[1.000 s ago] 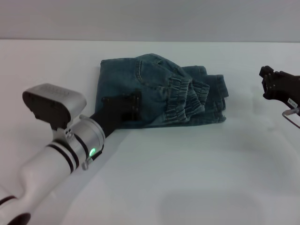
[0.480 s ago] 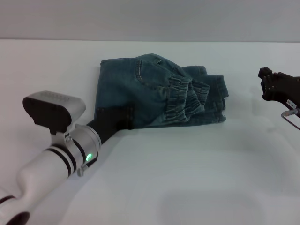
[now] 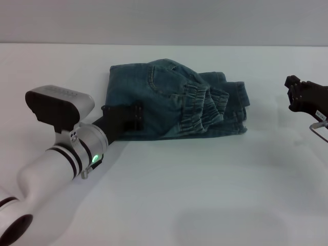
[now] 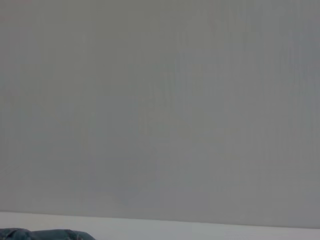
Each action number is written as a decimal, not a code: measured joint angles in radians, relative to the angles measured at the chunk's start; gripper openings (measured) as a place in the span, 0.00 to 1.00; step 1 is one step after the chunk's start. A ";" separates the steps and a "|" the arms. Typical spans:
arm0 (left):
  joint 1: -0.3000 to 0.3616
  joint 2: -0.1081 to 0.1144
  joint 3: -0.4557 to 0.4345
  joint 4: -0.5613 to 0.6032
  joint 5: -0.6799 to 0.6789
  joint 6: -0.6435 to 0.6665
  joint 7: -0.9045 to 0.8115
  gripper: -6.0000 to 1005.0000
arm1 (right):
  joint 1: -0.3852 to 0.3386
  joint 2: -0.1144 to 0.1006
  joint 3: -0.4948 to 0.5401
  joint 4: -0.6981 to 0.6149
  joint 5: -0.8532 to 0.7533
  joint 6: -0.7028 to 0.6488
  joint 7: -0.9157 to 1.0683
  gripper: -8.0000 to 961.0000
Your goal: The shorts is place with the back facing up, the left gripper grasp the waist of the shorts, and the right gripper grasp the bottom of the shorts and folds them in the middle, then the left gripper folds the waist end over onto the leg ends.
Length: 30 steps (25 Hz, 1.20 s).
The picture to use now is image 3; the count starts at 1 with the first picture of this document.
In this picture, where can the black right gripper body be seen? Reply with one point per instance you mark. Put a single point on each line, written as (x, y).
(314, 100)

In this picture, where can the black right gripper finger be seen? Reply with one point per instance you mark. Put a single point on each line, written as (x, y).
(294, 105)
(292, 82)

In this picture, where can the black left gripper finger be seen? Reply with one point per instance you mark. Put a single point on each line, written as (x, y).
(135, 118)

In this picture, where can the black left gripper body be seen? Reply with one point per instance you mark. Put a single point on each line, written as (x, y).
(112, 123)

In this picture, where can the blue denim shorts with cartoon print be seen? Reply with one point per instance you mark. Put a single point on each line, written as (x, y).
(174, 102)

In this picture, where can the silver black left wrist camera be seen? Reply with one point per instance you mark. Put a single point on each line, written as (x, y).
(56, 107)

